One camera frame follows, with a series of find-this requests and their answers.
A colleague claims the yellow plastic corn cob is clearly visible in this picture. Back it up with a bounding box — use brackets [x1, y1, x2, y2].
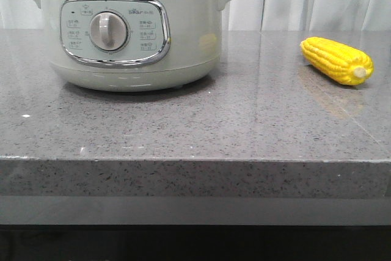
[300, 37, 374, 86]

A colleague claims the pale green electric cooking pot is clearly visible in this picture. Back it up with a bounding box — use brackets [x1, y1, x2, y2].
[33, 0, 231, 92]

